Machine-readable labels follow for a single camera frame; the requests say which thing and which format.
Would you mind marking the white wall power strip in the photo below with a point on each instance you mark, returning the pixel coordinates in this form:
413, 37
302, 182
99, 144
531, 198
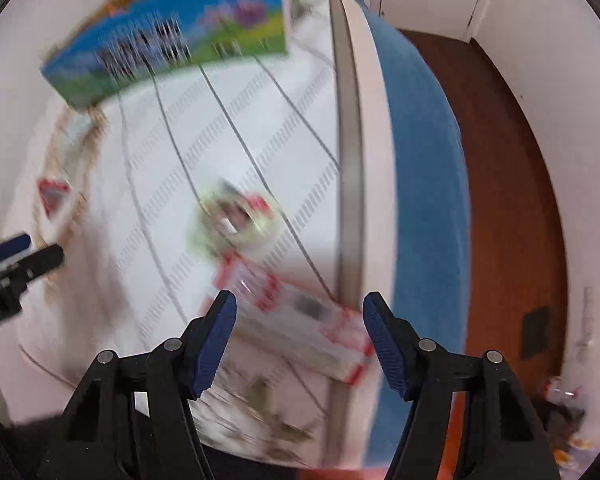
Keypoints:
587, 315

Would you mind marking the small round green-white packet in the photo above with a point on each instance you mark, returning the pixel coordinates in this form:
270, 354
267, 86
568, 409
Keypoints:
235, 220

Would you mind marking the long pink white packet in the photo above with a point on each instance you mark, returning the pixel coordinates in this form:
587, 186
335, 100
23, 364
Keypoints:
300, 315

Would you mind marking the black floor object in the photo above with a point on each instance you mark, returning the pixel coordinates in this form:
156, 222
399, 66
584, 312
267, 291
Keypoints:
536, 332

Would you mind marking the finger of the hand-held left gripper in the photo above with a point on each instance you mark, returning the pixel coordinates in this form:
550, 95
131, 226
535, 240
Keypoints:
42, 260
10, 246

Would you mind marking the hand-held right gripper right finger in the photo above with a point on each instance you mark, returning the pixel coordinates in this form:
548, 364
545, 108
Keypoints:
387, 347

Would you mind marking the diamond pattern floral blanket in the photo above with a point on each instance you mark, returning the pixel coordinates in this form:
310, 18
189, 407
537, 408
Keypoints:
230, 170

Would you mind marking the blue bed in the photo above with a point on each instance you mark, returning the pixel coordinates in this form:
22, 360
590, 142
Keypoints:
420, 210

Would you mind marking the floor clutter pile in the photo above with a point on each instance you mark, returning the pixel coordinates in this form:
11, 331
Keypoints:
562, 410

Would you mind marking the printed cardboard box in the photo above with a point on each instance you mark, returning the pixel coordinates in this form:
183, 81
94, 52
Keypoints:
170, 40

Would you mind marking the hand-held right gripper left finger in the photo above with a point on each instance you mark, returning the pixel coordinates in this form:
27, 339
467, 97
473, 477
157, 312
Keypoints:
215, 347

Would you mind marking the small red snack packet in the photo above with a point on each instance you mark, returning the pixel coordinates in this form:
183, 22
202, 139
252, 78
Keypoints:
54, 196

